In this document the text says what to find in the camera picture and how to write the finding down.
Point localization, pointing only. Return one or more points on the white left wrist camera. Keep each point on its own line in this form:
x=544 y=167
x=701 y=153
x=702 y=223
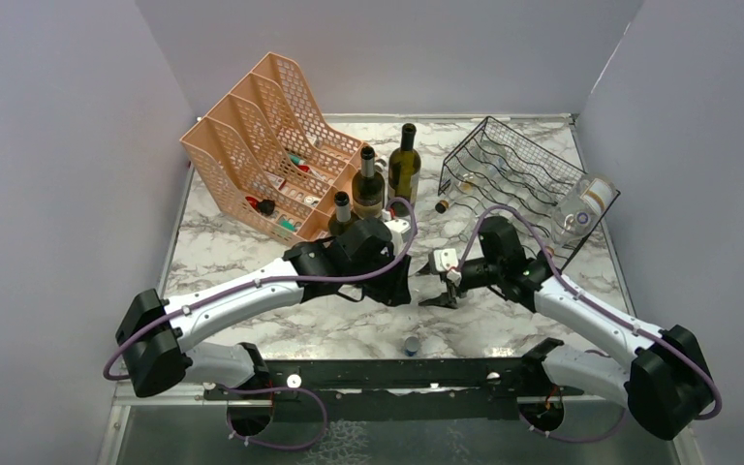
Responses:
x=401 y=231

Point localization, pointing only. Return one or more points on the black wire wine rack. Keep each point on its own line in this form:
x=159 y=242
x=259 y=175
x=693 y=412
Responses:
x=535 y=181

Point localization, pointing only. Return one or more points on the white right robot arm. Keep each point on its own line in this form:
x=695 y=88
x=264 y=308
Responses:
x=659 y=376

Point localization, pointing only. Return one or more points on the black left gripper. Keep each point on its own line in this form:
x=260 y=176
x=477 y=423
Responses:
x=394 y=292

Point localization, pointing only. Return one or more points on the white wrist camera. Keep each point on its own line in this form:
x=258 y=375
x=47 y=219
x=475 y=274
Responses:
x=445 y=263
x=401 y=231

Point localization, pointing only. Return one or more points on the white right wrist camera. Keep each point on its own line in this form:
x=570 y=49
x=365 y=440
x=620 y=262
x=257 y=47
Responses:
x=445 y=263

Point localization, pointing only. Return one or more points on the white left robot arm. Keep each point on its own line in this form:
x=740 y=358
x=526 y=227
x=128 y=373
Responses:
x=163 y=341

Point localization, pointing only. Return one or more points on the red and black marker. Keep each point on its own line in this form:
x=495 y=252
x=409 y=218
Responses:
x=265 y=207

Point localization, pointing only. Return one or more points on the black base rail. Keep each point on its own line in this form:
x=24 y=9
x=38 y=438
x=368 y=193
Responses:
x=299 y=390

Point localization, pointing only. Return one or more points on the clear glass bottle blue seal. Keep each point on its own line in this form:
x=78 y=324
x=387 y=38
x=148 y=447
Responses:
x=577 y=214

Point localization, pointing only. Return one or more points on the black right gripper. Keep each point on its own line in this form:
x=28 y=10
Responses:
x=445 y=299

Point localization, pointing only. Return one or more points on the green bottle brown Primitivo label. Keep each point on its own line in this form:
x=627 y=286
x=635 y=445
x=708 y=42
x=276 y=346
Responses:
x=343 y=216

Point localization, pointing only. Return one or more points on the green wine bottle silver neck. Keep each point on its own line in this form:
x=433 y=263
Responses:
x=368 y=186

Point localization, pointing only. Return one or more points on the clear bottle with cork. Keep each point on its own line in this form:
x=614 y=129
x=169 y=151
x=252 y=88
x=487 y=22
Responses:
x=477 y=169

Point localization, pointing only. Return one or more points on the small blue grey cap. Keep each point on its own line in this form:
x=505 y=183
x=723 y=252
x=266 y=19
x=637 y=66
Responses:
x=411 y=346

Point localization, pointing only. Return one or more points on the green bottle cream label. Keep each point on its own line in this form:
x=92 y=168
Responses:
x=404 y=165

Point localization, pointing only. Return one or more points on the peach plastic file organizer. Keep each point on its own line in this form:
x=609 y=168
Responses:
x=267 y=138

